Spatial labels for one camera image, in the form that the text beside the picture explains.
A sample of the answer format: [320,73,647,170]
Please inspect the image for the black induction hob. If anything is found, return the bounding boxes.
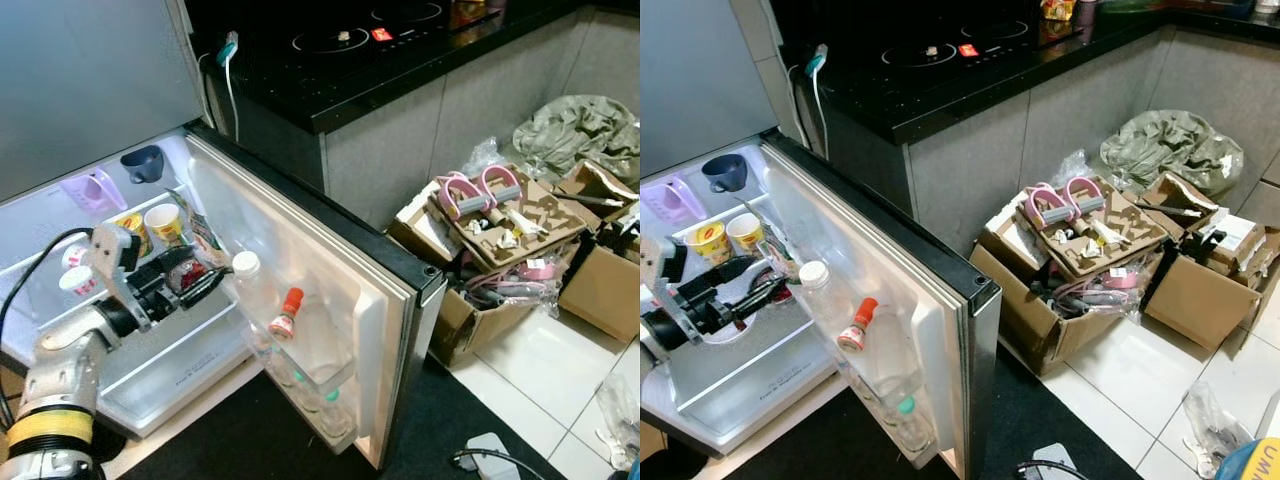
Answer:
[878,12,1053,73]
[288,0,456,58]

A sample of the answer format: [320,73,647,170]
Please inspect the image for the steel bowl red food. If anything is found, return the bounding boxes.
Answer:
[165,262,216,301]

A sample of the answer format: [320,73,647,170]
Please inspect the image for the dark blue cup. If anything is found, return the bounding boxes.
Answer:
[700,153,749,195]
[120,145,167,187]

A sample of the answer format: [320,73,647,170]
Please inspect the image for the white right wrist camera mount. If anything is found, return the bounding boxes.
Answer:
[465,432,523,480]
[1030,443,1079,480]

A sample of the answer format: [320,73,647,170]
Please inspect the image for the crumpled clear plastic bag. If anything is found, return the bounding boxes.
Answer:
[595,370,641,473]
[1180,380,1253,477]

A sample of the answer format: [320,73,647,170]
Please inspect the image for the white capped clear bottle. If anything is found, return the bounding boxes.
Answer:
[795,260,863,403]
[228,250,301,393]

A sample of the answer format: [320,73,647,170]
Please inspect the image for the white fridge cabinet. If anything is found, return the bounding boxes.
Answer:
[0,125,276,443]
[640,130,856,458]

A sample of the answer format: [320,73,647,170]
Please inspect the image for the grey freezer door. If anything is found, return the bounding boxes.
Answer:
[0,0,207,206]
[640,0,773,183]

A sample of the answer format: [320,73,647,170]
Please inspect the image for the brown cardboard box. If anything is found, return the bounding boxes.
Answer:
[968,175,1173,378]
[1140,170,1280,353]
[388,165,593,368]
[553,160,641,346]

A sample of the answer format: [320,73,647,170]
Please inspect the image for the pink grey roller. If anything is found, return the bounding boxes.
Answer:
[435,172,493,221]
[1020,182,1076,231]
[480,165,526,209]
[1062,175,1108,219]

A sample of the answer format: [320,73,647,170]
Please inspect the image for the grey fridge door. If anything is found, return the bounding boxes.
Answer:
[758,130,1005,479]
[183,125,449,473]

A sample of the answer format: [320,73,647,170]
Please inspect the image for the teal white charger cable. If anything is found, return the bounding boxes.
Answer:
[213,30,243,143]
[800,43,833,138]

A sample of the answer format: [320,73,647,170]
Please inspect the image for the olive green cloth bundle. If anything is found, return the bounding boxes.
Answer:
[512,95,641,193]
[1100,108,1247,198]

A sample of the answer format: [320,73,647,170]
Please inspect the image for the yellow noodle cup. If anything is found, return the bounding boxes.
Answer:
[685,222,731,271]
[143,203,189,253]
[725,212,770,261]
[108,210,151,261]

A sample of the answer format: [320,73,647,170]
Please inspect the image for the clear crisper drawer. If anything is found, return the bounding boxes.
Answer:
[95,320,256,433]
[660,335,836,446]

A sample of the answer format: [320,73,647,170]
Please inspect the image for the blue yellow bag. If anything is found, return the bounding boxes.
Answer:
[1213,435,1280,480]

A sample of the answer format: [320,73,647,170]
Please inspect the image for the green capped clear bottle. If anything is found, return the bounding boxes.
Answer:
[313,385,358,443]
[883,395,938,454]

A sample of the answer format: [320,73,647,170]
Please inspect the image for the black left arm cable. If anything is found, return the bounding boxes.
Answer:
[0,228,97,431]

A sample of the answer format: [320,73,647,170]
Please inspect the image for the small red capped bottle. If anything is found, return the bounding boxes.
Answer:
[838,297,880,354]
[270,287,305,342]

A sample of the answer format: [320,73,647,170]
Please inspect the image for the purple plastic scoop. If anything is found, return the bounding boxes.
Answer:
[58,168,129,217]
[640,175,707,227]

